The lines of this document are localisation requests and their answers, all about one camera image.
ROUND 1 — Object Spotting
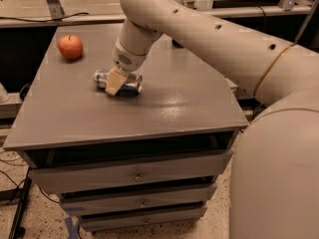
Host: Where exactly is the grey drawer cabinet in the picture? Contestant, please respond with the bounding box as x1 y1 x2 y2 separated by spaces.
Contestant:
2 22 250 233

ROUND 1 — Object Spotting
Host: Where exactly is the blue pepsi can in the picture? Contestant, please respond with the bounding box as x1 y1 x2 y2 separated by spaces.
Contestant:
171 39 183 49

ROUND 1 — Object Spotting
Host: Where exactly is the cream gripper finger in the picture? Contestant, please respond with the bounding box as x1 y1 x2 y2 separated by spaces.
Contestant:
106 67 129 96

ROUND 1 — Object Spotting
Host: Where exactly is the silver blue redbull can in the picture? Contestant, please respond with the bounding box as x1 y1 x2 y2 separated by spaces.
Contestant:
93 70 143 96

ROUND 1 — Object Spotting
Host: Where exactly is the grey drawer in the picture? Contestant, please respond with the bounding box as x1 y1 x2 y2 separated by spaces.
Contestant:
79 202 207 231
61 183 216 216
30 149 233 194

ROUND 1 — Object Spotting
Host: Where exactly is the grey top drawer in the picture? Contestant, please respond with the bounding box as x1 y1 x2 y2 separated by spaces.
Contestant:
30 149 233 194

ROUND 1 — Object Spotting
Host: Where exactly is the grey bottom drawer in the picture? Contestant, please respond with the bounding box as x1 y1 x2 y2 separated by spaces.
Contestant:
79 202 207 231

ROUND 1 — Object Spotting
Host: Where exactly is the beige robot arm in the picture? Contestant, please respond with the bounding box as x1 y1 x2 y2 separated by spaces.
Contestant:
107 0 319 239

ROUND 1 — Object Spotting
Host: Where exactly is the grey middle drawer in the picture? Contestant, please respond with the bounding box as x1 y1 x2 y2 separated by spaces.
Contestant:
61 183 216 216

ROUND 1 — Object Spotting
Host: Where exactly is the grey metal rail frame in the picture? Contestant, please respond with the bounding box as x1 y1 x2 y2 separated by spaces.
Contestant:
0 4 312 120

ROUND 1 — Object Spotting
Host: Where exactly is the black cable on rail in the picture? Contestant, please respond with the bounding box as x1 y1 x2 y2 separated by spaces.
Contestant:
0 11 90 23

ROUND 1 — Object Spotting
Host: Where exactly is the red apple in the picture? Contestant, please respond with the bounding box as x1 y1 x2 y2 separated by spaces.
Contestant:
58 35 83 60

